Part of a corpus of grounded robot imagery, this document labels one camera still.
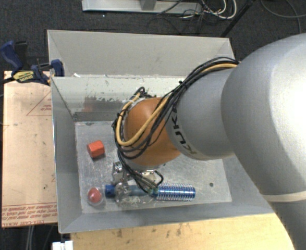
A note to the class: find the brown cardboard board red print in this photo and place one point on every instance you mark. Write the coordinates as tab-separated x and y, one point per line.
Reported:
27	150

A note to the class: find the grey metal bin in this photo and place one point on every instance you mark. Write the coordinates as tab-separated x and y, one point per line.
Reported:
132	53

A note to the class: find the clear plastic bottle blue label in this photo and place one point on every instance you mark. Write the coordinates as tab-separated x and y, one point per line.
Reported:
174	192

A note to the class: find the red-orange block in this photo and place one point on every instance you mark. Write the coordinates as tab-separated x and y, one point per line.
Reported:
95	149

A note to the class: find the red ball in clear cup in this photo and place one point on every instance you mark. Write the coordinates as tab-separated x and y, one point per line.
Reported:
94	195

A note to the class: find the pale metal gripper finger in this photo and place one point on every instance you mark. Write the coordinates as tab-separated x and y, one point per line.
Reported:
117	169

